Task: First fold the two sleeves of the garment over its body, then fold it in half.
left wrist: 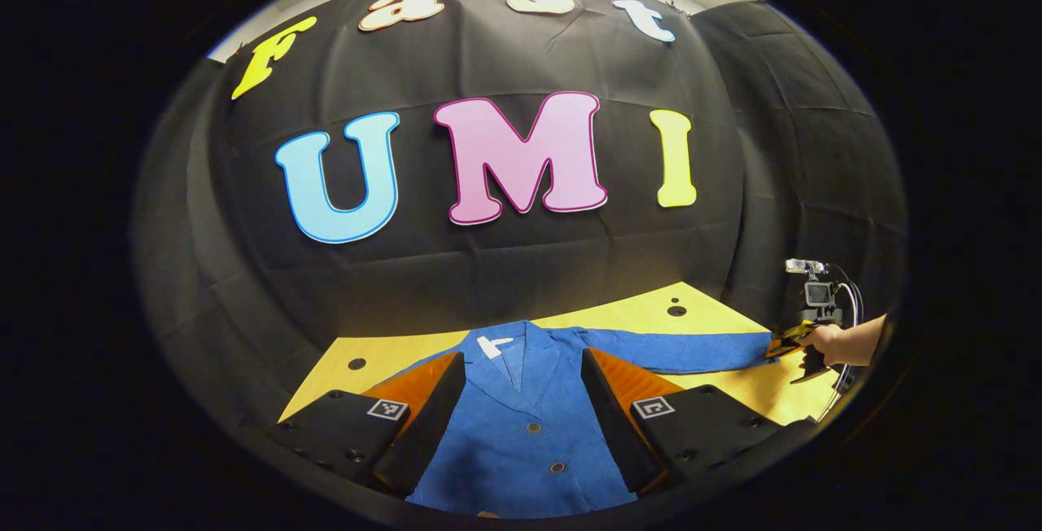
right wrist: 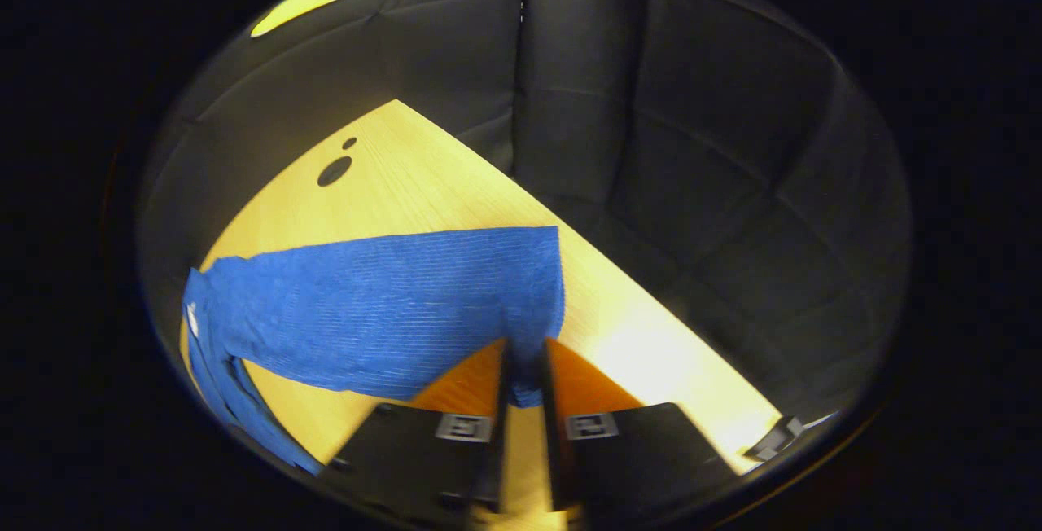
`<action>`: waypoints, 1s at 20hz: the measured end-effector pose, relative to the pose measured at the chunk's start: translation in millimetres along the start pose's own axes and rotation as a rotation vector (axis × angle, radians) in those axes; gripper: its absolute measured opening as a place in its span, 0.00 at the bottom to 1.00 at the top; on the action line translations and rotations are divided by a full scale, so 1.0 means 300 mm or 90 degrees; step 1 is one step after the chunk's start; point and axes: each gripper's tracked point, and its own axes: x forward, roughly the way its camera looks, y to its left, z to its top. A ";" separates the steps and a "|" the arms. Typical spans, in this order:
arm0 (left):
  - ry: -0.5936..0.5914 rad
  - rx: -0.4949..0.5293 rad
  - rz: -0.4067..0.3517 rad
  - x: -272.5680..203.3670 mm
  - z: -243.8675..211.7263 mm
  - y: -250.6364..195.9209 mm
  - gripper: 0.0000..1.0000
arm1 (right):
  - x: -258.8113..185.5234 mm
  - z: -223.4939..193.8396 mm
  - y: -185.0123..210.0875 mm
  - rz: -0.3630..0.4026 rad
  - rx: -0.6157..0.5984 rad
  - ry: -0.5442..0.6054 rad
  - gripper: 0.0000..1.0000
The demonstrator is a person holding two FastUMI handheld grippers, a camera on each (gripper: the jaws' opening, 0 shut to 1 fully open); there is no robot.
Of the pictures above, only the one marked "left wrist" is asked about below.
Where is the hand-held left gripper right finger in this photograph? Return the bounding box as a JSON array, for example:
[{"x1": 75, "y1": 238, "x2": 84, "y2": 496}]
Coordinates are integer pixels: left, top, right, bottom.
[{"x1": 580, "y1": 348, "x2": 815, "y2": 496}]

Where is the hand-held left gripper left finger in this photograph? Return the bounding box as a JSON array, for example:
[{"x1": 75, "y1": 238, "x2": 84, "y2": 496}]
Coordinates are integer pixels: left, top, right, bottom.
[{"x1": 273, "y1": 352, "x2": 466, "y2": 498}]

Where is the blue corduroy jacket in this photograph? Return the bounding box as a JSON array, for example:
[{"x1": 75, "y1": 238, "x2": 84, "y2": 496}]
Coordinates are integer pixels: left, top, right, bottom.
[{"x1": 405, "y1": 319, "x2": 780, "y2": 520}]

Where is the black backdrop cloth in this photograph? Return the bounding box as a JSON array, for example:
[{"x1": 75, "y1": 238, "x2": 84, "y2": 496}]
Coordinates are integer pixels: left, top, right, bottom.
[{"x1": 134, "y1": 0, "x2": 908, "y2": 442}]

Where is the grey cable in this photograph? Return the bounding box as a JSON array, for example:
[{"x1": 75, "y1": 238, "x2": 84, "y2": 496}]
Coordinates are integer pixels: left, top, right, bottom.
[{"x1": 817, "y1": 264, "x2": 864, "y2": 423}]

